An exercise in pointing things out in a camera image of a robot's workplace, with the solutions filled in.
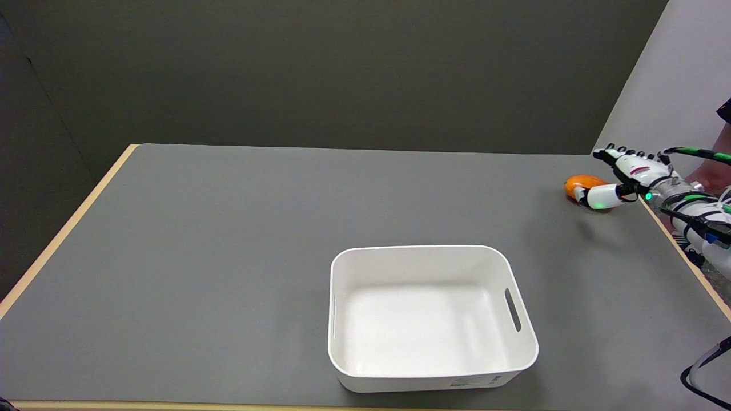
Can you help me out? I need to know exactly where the white plastic bin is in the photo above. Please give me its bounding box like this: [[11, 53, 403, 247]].
[[328, 245, 539, 394]]

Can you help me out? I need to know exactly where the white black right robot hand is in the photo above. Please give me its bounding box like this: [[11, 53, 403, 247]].
[[574, 144, 677, 211]]

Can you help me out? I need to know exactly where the black green braided cable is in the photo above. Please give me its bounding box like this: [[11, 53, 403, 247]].
[[657, 147, 731, 243]]

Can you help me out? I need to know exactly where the person in dark shorts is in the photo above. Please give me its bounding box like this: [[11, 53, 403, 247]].
[[657, 97, 731, 198]]

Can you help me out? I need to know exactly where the orange mango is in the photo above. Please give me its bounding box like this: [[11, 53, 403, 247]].
[[564, 175, 614, 207]]

